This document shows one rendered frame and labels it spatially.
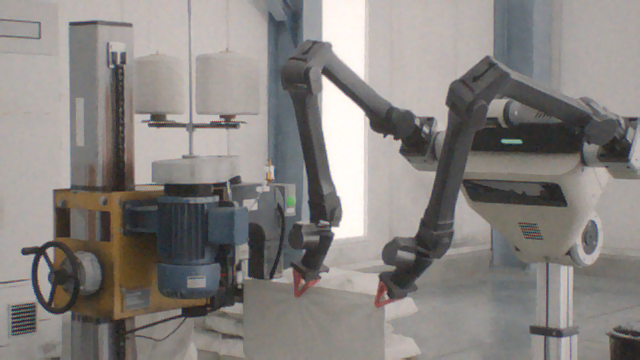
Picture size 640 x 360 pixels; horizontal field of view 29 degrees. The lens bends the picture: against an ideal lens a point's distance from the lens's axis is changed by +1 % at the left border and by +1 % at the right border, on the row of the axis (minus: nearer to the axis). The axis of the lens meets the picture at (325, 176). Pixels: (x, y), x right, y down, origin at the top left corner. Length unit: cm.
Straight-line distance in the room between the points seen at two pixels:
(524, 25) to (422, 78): 141
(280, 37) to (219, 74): 634
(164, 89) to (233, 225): 50
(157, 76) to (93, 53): 23
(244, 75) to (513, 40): 895
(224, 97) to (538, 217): 89
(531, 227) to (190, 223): 94
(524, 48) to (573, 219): 866
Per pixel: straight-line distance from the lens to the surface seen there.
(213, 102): 301
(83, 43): 308
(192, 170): 289
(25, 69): 707
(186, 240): 292
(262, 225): 336
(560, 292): 339
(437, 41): 1106
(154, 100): 320
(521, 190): 319
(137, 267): 307
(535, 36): 1162
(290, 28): 918
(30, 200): 710
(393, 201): 1055
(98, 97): 304
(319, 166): 306
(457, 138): 271
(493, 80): 265
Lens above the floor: 154
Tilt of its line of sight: 3 degrees down
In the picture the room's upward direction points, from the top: straight up
